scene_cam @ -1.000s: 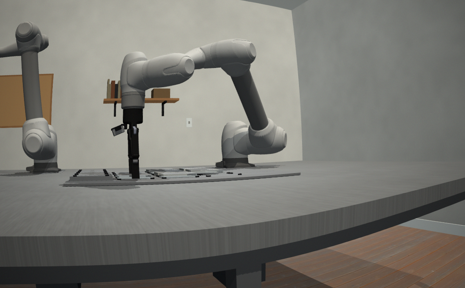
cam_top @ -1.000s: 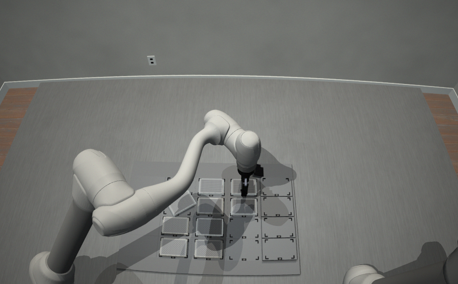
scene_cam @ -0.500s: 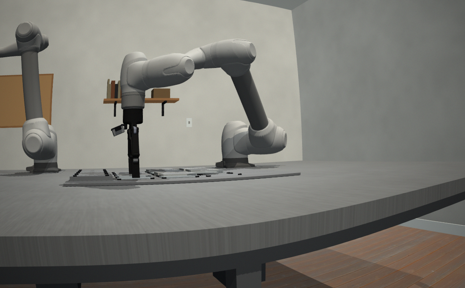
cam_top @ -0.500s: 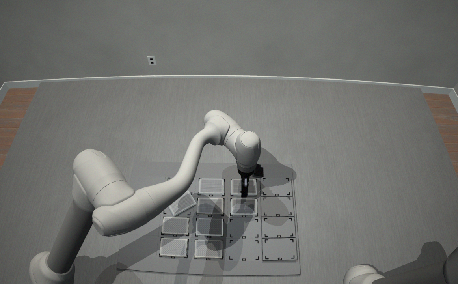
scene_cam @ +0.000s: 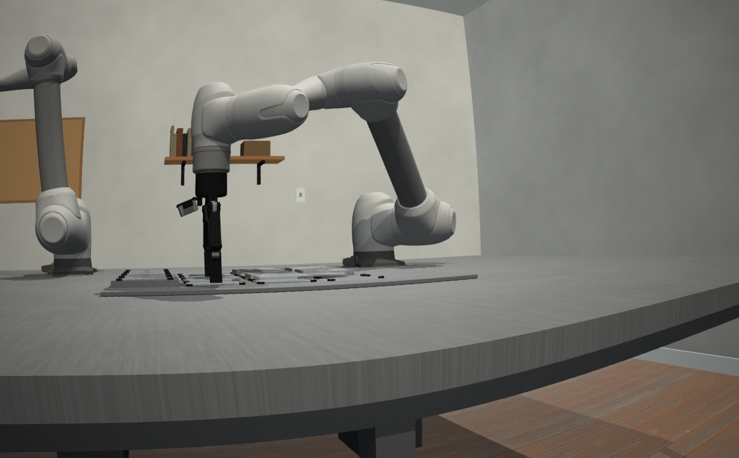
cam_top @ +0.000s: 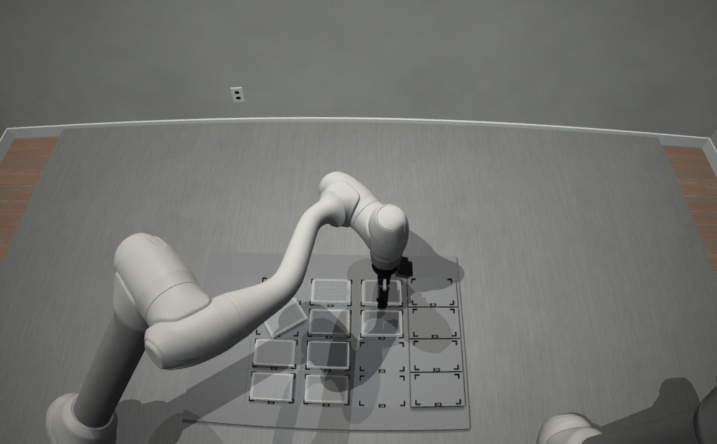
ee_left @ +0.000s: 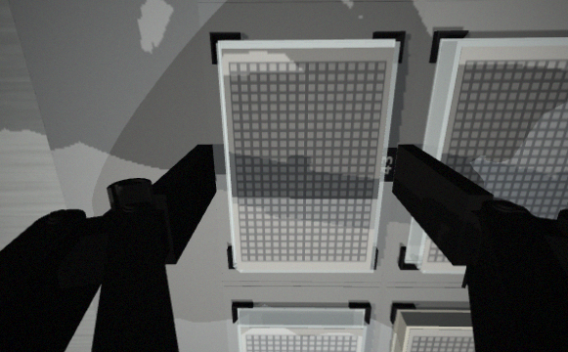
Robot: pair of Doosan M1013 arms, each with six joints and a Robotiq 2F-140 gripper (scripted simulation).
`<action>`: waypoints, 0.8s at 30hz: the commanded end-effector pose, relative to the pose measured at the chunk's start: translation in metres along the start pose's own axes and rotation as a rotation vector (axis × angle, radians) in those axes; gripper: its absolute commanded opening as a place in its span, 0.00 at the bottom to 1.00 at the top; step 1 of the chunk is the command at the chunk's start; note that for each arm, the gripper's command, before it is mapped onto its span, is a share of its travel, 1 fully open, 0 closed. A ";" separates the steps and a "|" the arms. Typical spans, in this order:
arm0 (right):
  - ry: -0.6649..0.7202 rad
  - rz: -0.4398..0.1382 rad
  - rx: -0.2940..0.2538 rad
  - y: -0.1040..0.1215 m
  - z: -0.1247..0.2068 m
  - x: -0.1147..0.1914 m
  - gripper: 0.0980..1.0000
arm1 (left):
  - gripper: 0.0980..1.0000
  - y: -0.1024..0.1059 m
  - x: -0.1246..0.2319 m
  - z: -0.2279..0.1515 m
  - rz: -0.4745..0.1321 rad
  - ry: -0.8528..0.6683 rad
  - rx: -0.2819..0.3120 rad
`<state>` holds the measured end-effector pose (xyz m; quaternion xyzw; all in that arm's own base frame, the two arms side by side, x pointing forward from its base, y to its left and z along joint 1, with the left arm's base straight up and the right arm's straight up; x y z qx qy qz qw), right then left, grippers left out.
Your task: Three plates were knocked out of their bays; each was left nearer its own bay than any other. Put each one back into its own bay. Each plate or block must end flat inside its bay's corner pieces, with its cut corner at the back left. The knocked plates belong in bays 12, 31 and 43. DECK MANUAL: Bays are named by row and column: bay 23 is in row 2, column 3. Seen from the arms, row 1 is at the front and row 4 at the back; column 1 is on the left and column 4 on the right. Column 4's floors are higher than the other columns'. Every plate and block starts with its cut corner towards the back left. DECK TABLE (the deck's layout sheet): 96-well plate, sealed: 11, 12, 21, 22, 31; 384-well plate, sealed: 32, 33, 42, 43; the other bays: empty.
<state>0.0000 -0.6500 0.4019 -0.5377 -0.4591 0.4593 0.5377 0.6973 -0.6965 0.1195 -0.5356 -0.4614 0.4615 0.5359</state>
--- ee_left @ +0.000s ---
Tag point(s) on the white multi-well plate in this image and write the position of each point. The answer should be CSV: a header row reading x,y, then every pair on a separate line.
x,y
433,329

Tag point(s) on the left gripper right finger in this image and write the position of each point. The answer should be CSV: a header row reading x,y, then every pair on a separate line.
x,y
516,263

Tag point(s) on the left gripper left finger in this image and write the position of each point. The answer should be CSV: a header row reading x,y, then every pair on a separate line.
x,y
50,273

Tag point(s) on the grey flat deck plate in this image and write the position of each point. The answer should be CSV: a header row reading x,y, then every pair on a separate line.
x,y
120,89

